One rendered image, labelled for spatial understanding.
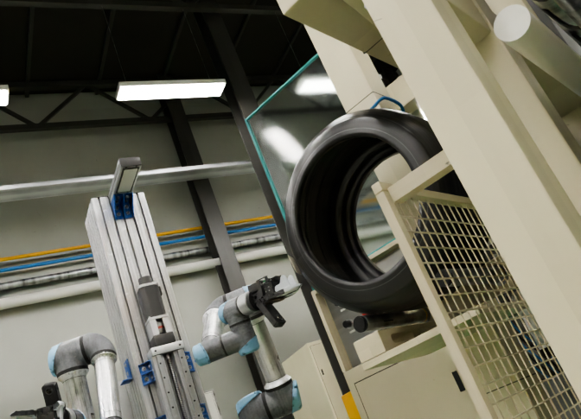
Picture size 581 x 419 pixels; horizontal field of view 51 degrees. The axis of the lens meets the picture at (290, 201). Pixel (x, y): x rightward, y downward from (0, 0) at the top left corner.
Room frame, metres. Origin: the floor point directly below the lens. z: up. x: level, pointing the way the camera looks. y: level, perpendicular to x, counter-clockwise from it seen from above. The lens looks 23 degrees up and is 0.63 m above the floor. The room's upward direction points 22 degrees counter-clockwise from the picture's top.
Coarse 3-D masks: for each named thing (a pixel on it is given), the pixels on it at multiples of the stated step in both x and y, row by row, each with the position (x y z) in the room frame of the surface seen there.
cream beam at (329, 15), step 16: (288, 0) 1.24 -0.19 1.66; (304, 0) 1.24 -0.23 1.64; (320, 0) 1.26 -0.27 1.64; (336, 0) 1.29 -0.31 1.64; (288, 16) 1.28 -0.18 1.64; (304, 16) 1.30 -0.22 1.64; (320, 16) 1.33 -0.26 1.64; (336, 16) 1.35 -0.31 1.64; (352, 16) 1.38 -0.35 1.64; (336, 32) 1.42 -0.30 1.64; (352, 32) 1.45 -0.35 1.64; (368, 32) 1.48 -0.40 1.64; (368, 48) 1.56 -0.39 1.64; (384, 48) 1.59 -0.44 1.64
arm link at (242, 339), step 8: (248, 320) 2.03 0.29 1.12; (232, 328) 2.02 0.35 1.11; (240, 328) 2.01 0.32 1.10; (248, 328) 2.02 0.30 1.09; (224, 336) 2.02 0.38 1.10; (232, 336) 2.02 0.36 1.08; (240, 336) 2.02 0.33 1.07; (248, 336) 2.02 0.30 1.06; (256, 336) 2.05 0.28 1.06; (224, 344) 2.02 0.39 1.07; (232, 344) 2.02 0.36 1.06; (240, 344) 2.02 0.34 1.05; (248, 344) 2.03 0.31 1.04; (256, 344) 2.04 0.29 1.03; (232, 352) 2.04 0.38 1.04; (240, 352) 2.04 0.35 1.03; (248, 352) 2.03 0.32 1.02
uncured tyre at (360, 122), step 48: (336, 144) 1.56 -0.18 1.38; (384, 144) 1.75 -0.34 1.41; (432, 144) 1.43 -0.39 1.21; (288, 192) 1.66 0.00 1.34; (336, 192) 1.87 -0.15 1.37; (288, 240) 1.74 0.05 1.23; (336, 240) 1.91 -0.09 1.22; (480, 240) 1.59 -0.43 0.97; (336, 288) 1.64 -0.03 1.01; (384, 288) 1.57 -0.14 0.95
